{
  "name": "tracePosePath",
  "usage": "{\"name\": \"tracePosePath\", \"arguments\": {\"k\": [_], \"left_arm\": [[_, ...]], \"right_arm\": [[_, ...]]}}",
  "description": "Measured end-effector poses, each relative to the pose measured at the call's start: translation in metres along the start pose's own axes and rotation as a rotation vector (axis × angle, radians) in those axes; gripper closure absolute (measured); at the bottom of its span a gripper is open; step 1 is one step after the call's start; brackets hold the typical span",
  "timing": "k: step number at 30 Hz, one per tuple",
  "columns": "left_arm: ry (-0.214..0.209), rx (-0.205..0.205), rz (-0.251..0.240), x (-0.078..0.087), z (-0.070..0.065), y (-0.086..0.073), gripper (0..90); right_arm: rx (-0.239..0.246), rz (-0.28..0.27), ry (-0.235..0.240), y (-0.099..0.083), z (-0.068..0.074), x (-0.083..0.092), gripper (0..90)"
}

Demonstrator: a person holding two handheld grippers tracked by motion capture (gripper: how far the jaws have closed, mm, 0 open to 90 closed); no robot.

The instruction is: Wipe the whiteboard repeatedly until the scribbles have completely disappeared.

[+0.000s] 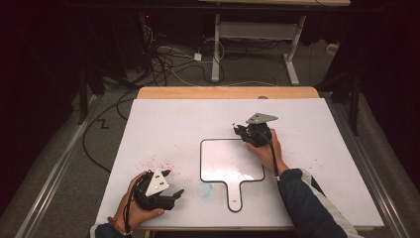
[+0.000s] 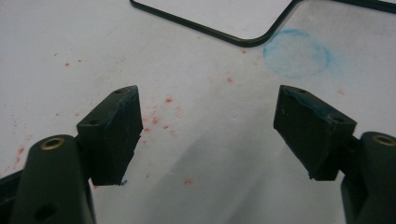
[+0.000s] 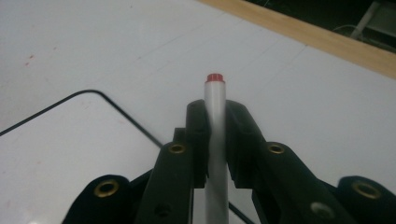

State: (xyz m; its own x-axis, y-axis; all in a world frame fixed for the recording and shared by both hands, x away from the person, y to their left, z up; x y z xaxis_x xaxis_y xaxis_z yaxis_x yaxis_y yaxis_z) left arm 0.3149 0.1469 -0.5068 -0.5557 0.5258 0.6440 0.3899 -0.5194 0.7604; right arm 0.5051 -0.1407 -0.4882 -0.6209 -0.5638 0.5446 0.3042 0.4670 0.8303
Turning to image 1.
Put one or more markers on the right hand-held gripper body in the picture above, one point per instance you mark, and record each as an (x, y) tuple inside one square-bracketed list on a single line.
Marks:
[(259, 135)]

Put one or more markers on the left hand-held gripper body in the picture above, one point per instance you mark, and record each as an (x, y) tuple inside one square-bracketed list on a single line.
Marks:
[(155, 198)]

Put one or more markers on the white paddle whiteboard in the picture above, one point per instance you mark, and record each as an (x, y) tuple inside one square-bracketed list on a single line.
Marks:
[(224, 158)]

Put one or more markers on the person's right hand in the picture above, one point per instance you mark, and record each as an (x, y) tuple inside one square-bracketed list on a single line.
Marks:
[(269, 155)]

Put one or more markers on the person's left hand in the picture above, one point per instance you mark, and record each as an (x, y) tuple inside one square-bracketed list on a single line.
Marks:
[(132, 213)]

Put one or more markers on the wooden table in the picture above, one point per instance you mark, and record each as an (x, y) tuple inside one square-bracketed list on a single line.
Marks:
[(228, 92)]

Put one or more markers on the white table cover sheet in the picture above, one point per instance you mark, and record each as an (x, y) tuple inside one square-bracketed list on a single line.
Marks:
[(165, 132)]

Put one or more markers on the white power adapter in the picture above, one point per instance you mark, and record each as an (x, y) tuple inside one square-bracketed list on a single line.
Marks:
[(197, 57)]

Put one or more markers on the white power strip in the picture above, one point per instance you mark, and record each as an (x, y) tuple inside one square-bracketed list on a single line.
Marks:
[(332, 49)]

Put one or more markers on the white desk frame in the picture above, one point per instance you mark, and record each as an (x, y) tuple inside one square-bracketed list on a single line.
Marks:
[(254, 30)]

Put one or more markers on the metal floor rail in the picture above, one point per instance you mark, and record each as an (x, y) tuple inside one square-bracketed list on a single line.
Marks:
[(49, 185), (379, 198)]

